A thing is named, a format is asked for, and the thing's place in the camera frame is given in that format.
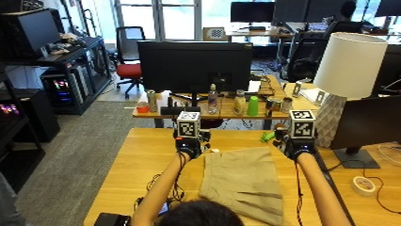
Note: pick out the white faceted lamp base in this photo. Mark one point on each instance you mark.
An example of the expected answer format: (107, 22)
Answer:
(329, 121)

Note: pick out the orange small cup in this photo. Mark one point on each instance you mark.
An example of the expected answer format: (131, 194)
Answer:
(143, 107)

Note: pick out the cream-coloured bottle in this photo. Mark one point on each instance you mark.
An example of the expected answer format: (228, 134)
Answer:
(239, 103)

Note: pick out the green plastic cup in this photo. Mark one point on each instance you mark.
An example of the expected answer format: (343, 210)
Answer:
(252, 106)

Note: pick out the black device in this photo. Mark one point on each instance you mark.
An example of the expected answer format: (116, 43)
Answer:
(111, 219)

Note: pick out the khaki folded cloth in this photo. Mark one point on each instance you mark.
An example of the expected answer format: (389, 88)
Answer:
(243, 182)

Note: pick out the white marker cube left glove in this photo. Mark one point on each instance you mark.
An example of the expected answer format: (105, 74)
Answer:
(188, 125)

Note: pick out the checkered calibration board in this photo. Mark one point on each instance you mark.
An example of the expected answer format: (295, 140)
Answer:
(215, 33)

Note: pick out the white marker cube right glove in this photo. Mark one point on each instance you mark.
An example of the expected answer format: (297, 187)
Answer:
(301, 124)

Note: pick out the black office chair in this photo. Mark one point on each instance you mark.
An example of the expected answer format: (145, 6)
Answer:
(307, 53)

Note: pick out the black low cabinet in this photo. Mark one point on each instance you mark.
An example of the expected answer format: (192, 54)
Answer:
(20, 125)

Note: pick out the white tape roll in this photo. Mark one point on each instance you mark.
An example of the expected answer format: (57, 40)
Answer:
(362, 185)

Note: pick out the dark drink can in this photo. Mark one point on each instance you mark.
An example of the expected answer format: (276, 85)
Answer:
(269, 107)

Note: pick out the small green toy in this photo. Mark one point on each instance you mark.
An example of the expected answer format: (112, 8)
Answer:
(267, 136)

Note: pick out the black screen on shelf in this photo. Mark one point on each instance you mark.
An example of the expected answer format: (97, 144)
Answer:
(29, 33)

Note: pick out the white lamp shade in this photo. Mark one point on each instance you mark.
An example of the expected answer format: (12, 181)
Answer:
(350, 64)

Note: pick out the large black monitor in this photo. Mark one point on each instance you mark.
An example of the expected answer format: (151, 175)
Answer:
(193, 66)

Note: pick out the tall silver can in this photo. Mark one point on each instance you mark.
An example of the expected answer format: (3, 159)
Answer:
(152, 101)

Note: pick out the small white round object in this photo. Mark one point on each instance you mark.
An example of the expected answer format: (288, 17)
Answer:
(215, 150)

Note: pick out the black background monitor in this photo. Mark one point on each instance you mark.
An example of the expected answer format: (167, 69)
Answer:
(252, 12)

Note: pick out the wooden desk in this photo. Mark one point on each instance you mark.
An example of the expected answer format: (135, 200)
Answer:
(225, 113)

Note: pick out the computer tower with coloured lights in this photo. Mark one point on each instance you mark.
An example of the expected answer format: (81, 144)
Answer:
(63, 89)

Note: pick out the clear water bottle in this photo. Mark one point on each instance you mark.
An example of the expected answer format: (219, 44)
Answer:
(212, 100)

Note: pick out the red seat office chair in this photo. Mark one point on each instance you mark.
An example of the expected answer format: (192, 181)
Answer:
(129, 59)

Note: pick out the silver drink can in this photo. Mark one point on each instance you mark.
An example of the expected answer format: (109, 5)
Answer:
(287, 105)

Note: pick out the black monitor with square stand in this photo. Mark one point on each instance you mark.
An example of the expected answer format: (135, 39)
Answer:
(369, 122)

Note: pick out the person's right hand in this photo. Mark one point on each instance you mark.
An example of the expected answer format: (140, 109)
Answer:
(300, 147)

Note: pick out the small black box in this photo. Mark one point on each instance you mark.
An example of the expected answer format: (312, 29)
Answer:
(172, 110)

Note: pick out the person's left hand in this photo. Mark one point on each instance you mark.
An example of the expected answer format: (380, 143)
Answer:
(188, 147)

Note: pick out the white marker cube glove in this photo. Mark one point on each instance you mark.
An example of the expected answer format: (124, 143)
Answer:
(188, 125)
(301, 124)

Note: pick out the black shelf unit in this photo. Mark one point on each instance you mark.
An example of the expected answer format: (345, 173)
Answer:
(79, 59)

